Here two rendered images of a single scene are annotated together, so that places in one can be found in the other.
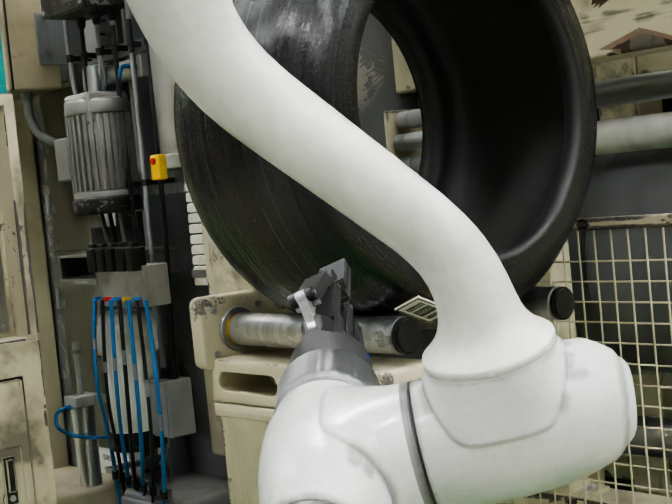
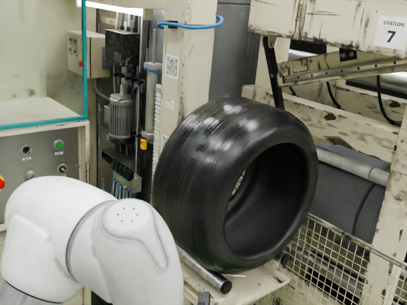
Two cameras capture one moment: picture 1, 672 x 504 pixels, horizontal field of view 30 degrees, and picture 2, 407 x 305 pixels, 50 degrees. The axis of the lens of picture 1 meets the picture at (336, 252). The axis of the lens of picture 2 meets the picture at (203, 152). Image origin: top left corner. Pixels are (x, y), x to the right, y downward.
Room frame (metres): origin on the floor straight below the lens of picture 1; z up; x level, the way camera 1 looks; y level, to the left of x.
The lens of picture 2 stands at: (0.31, 0.06, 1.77)
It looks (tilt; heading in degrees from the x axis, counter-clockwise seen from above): 20 degrees down; 359
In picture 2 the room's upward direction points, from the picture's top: 5 degrees clockwise
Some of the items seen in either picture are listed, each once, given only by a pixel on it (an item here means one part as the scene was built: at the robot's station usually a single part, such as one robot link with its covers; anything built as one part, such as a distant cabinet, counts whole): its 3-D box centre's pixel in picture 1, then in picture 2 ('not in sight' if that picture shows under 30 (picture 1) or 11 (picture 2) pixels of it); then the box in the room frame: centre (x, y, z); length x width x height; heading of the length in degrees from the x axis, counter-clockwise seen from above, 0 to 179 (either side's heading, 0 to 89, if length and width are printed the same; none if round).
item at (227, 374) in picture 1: (318, 382); (191, 276); (1.59, 0.04, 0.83); 0.36 x 0.09 x 0.06; 40
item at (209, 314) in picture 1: (311, 314); not in sight; (1.82, 0.04, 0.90); 0.40 x 0.03 x 0.10; 130
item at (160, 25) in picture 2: not in sight; (189, 22); (1.86, 0.11, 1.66); 0.19 x 0.19 x 0.06; 40
